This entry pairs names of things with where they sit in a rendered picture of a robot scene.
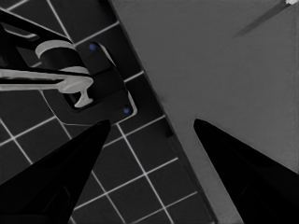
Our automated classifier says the dark robot body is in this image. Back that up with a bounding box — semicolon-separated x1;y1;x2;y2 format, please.
0;7;138;127

